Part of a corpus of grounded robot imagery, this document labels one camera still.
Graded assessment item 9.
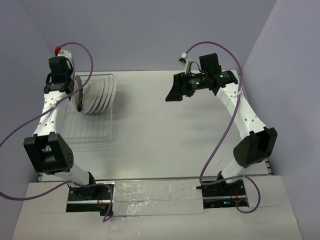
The purple cable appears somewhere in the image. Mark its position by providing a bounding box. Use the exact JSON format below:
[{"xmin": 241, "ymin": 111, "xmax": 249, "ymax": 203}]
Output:
[
  {"xmin": 199, "ymin": 41, "xmax": 262, "ymax": 214},
  {"xmin": 0, "ymin": 42, "xmax": 115, "ymax": 223}
]

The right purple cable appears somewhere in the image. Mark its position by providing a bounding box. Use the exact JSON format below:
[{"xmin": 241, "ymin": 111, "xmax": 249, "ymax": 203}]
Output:
[{"xmin": 199, "ymin": 41, "xmax": 262, "ymax": 214}]

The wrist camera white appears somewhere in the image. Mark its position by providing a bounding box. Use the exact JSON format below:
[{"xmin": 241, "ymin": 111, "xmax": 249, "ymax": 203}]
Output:
[
  {"xmin": 178, "ymin": 52, "xmax": 193, "ymax": 75},
  {"xmin": 54, "ymin": 46, "xmax": 72, "ymax": 61}
]

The teal red ring plate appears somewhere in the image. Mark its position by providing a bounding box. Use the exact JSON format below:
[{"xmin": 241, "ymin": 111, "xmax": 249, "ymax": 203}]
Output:
[
  {"xmin": 88, "ymin": 79, "xmax": 105, "ymax": 114},
  {"xmin": 82, "ymin": 85, "xmax": 91, "ymax": 114}
]

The teal rim plate steam logo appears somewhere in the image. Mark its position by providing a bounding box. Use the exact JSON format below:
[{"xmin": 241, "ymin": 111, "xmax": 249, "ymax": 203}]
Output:
[{"xmin": 101, "ymin": 76, "xmax": 114, "ymax": 112}]

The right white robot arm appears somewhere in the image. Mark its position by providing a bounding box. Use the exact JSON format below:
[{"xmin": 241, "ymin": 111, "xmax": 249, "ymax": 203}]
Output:
[{"xmin": 165, "ymin": 52, "xmax": 278, "ymax": 196}]

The wire dish rack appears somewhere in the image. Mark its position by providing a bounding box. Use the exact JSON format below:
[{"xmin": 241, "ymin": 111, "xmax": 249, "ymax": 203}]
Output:
[{"xmin": 62, "ymin": 73, "xmax": 114, "ymax": 145}]

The red character plate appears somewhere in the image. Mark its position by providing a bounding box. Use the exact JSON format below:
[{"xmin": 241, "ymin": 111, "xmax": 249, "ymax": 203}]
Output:
[{"xmin": 72, "ymin": 75, "xmax": 83, "ymax": 112}]

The hao shi plate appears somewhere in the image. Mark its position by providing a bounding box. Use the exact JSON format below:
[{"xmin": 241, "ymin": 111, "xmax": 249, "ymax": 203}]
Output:
[
  {"xmin": 94, "ymin": 78, "xmax": 109, "ymax": 113},
  {"xmin": 98, "ymin": 77, "xmax": 113, "ymax": 113}
]

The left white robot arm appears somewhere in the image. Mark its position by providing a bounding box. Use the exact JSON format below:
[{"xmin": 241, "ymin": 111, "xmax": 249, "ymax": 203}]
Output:
[{"xmin": 23, "ymin": 54, "xmax": 98, "ymax": 200}]

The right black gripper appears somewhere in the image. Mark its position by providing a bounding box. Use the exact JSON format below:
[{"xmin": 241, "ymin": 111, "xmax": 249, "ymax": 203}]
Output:
[{"xmin": 165, "ymin": 70, "xmax": 209, "ymax": 102}]

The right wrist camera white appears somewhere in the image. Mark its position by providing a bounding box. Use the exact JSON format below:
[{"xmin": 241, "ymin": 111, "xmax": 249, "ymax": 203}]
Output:
[{"xmin": 178, "ymin": 52, "xmax": 193, "ymax": 75}]

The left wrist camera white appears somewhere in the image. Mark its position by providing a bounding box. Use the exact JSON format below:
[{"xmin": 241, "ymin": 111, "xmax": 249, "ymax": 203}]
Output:
[{"xmin": 54, "ymin": 46, "xmax": 72, "ymax": 61}]

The orange sunburst plate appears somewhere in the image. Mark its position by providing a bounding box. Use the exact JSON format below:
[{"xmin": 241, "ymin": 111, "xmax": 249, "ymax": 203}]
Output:
[{"xmin": 106, "ymin": 76, "xmax": 118, "ymax": 111}]

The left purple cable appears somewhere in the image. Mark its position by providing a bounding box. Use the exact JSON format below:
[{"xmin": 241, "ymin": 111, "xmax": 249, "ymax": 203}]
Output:
[{"xmin": 0, "ymin": 42, "xmax": 115, "ymax": 223}]

